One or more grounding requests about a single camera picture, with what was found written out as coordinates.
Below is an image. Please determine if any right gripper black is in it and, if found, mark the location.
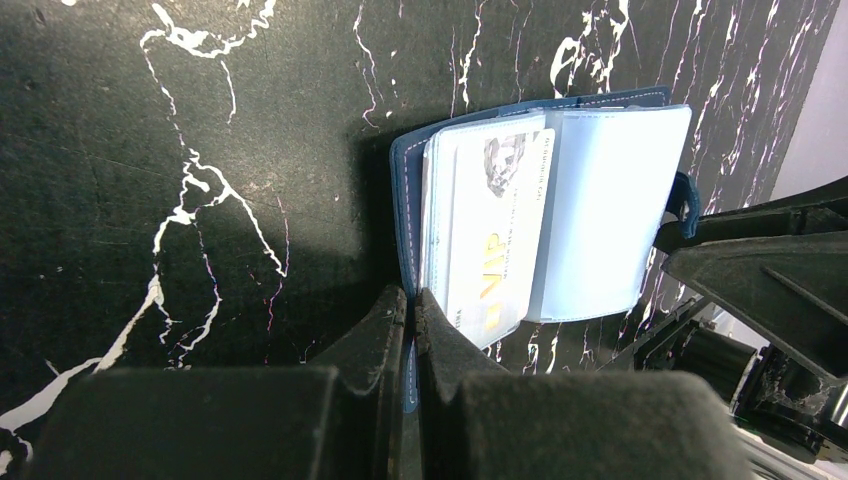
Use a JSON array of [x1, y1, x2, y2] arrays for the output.
[[604, 177, 847, 464]]

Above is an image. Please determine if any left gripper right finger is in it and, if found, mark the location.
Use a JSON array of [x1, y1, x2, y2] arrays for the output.
[[415, 291, 753, 479]]

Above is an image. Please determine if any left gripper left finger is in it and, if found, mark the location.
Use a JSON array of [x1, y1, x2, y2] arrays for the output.
[[26, 286, 407, 479]]

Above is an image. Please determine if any blue leather card holder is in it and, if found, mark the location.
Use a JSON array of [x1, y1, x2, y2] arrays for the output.
[[388, 85, 702, 415]]

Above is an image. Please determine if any silver credit card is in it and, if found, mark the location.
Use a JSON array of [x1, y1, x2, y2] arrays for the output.
[[440, 128, 556, 349]]

